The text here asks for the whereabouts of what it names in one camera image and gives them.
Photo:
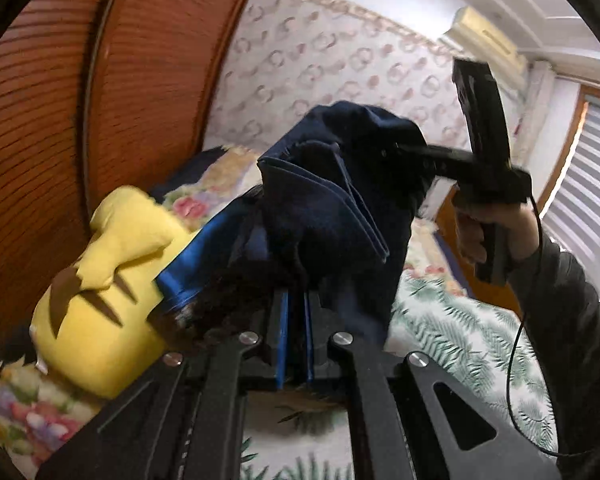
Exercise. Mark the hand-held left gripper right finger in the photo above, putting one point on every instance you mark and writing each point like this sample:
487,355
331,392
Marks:
309,350

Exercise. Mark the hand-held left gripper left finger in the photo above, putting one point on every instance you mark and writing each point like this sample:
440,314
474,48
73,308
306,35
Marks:
281,350

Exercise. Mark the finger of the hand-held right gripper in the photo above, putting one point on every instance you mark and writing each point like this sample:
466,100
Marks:
415,154

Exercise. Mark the navy printed t-shirt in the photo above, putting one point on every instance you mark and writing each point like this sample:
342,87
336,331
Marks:
330,200

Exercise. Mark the person's right forearm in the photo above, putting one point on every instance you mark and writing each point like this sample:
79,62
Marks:
565,320

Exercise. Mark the person's right hand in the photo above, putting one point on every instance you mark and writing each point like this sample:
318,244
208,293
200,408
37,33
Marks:
520,227

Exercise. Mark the beige tied window curtain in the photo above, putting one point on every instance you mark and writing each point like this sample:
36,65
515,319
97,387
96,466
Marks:
535,110

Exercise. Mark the striped window blind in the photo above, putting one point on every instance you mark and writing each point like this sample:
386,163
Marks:
590,185

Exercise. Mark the blue satin cloth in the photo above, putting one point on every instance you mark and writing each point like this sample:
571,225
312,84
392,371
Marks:
200,260

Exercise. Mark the floral bed blanket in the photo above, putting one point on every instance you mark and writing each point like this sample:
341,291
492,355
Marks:
455,330

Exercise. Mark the yellow plush toy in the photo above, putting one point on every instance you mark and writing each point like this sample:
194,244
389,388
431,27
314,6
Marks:
105,340

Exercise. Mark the brown slatted wooden wardrobe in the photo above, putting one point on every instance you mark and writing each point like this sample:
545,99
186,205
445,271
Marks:
145,85

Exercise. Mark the beige wall air conditioner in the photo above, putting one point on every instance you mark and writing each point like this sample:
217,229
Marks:
485,40

